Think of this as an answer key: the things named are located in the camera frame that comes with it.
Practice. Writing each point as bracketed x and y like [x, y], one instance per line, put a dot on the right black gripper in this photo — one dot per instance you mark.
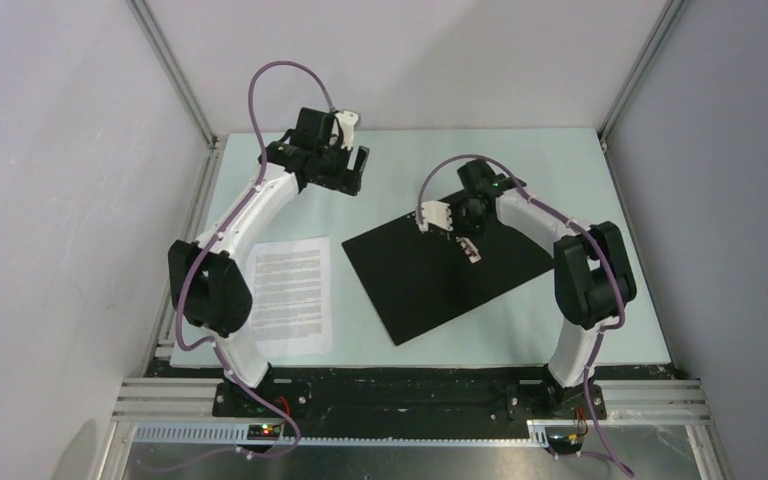
[477, 234]

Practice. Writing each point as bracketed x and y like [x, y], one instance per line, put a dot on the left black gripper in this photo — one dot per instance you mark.
[347, 180]

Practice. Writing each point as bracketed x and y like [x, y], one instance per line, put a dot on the metal folder clip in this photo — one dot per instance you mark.
[469, 249]

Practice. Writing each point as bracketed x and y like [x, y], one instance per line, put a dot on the red and black folder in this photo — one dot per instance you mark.
[418, 281]

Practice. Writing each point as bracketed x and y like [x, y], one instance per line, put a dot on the printed white paper sheet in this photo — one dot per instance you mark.
[291, 284]

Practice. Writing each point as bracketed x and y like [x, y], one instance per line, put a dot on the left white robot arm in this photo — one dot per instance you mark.
[211, 298]

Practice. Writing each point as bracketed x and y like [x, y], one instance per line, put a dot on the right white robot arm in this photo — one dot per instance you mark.
[592, 275]

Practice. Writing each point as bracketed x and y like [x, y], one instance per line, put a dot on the right controller board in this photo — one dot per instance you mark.
[565, 445]

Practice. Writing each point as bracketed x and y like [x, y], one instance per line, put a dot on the controller board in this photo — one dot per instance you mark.
[264, 431]
[565, 445]

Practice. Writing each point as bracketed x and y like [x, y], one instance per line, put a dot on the left controller board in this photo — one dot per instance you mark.
[264, 431]

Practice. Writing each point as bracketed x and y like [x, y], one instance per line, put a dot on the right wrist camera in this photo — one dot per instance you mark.
[434, 216]

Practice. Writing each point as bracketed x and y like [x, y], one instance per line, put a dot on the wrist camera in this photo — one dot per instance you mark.
[434, 216]
[346, 122]

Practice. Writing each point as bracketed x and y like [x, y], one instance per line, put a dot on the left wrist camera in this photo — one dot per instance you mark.
[346, 122]

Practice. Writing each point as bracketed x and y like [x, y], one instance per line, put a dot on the left aluminium corner post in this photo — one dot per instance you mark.
[162, 49]

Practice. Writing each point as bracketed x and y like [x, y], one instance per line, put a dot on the aluminium corner post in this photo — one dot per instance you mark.
[666, 22]
[162, 49]

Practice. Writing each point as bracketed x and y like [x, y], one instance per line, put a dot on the right aluminium corner post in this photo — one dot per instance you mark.
[666, 22]

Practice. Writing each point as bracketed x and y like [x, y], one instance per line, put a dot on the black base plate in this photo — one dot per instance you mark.
[395, 385]

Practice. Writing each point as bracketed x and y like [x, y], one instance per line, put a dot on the aluminium frame rail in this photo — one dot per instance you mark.
[200, 411]

